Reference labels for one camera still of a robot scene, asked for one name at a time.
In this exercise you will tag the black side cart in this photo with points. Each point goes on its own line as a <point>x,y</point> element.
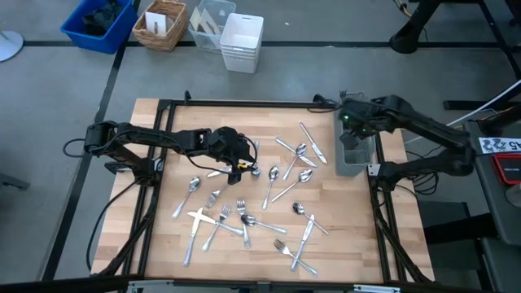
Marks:
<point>500,219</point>

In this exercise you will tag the white plastic bin stack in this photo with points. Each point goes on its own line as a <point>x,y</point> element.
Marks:
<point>242,36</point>

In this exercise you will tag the red-framed tablet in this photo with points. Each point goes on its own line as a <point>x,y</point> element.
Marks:
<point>510,169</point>

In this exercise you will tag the clear plastic bin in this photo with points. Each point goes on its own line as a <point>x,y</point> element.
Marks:
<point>226,10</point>

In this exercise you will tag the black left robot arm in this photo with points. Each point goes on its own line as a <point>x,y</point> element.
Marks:
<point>163,136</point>

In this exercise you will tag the blue plastic bin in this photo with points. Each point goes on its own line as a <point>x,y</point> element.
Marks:
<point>118,38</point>

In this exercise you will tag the grey mesh cutlery caddy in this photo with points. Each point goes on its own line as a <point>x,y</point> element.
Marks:
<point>358,163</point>

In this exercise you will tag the black stand foot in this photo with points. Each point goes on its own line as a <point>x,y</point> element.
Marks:
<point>405,40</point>

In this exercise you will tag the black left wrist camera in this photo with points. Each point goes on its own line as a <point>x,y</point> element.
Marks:
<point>235,178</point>

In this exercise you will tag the grey round stand base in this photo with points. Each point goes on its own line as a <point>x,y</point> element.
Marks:
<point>8,45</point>

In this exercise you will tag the grey metal leg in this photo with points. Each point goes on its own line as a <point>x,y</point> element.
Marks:
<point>14,182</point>

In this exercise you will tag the black stool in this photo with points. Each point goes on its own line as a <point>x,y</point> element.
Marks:
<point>443,219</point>

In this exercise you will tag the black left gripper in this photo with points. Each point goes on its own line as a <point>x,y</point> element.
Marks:
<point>240,148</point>

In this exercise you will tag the black cloth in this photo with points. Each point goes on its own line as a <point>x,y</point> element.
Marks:
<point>102,18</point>

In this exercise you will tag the wicker basket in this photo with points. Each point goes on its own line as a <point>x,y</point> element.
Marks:
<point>179,24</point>

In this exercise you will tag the beige cardboard piece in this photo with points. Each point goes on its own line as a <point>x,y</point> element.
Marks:
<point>195,18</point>
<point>211,25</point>

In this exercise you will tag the steel table knife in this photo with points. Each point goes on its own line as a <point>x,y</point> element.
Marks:
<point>313,143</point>
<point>290,147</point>
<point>215,173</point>
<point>193,232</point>
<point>308,230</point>

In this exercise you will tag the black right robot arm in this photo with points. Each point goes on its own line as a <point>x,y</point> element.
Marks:
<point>427,126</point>

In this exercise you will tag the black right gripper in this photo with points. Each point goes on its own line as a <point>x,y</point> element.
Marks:
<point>362,118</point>

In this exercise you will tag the black front crossbar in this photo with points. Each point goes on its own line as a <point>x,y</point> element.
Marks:
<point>61,285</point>

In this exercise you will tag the white numbered label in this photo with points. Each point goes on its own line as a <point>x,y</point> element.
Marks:
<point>498,145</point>

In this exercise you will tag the black frame clamp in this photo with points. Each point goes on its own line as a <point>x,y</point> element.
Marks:
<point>321,99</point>
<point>187,97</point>

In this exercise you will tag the grey round object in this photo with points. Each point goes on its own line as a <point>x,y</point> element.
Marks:
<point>516,196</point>

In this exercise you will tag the white card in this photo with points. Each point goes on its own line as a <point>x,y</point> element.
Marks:
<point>156,22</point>

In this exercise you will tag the black floor stand frame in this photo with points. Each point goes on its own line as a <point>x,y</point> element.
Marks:
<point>464,105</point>

